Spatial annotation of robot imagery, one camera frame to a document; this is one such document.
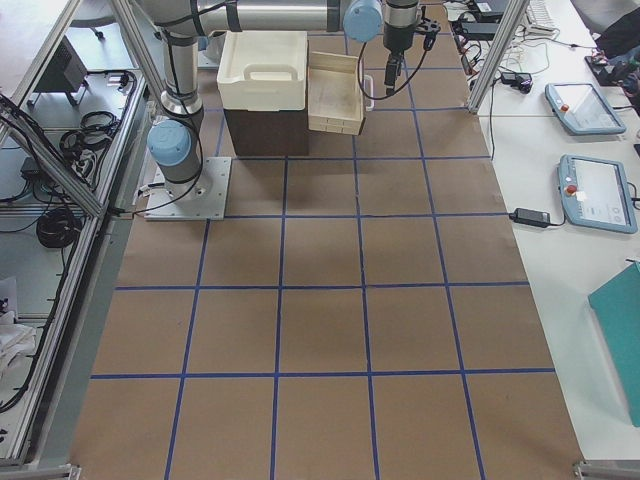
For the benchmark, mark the white plastic tray box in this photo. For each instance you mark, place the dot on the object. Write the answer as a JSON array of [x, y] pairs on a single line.
[[263, 71]]

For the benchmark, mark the teal folder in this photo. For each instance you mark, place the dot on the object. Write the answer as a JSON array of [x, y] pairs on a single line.
[[616, 304]]

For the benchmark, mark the blue teach pendant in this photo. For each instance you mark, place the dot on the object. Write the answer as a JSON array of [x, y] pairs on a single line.
[[582, 109], [594, 193]]

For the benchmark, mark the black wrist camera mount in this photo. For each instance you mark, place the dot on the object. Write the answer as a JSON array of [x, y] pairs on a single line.
[[429, 29]]

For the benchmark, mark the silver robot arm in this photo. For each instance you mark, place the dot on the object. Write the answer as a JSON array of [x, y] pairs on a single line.
[[184, 23]]

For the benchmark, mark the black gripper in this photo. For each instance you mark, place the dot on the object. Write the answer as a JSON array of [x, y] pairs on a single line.
[[397, 36]]

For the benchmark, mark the wooden drawer with white handle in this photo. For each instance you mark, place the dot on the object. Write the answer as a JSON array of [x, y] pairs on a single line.
[[335, 100]]

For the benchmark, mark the blue teach pendant far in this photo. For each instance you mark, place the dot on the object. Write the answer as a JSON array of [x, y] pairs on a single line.
[[582, 109]]

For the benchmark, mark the aluminium frame post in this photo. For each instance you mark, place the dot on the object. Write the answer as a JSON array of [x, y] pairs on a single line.
[[512, 17]]

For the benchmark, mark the black power adapter brick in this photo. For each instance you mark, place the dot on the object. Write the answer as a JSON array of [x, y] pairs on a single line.
[[534, 218]]

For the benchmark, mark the white crumpled cloth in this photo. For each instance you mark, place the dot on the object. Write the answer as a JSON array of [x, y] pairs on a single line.
[[17, 340]]

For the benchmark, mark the black electronics box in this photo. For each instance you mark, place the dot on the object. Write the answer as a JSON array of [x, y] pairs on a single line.
[[65, 73]]

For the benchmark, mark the dark wooden drawer cabinet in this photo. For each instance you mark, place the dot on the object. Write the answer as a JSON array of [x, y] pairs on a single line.
[[268, 133]]

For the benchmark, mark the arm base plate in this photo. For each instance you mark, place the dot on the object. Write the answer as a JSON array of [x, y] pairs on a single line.
[[206, 200]]

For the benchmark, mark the blue teach pendant near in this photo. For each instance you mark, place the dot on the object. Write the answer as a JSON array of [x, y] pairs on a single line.
[[594, 193]]

